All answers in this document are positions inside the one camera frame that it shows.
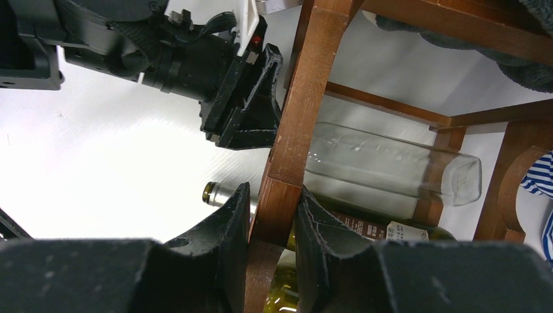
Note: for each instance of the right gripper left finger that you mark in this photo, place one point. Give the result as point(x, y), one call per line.
point(201, 270)

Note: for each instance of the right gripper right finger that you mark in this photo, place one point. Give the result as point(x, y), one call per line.
point(340, 271)

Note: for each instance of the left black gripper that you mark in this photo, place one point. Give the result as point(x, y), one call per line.
point(244, 112)

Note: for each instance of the dark wine bottle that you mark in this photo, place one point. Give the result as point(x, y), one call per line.
point(369, 224)
point(283, 295)

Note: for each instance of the small clear square bottle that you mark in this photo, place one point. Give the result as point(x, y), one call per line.
point(393, 165)

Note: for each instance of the dark wine bottle front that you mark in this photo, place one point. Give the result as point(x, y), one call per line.
point(283, 295)

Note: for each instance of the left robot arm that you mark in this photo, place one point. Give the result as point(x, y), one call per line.
point(138, 41)

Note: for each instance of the wooden wine rack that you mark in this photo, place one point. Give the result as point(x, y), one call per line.
point(320, 29)

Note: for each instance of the blue striped cloth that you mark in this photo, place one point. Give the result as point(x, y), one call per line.
point(538, 180)

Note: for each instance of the black floral blanket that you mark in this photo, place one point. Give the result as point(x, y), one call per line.
point(517, 35)

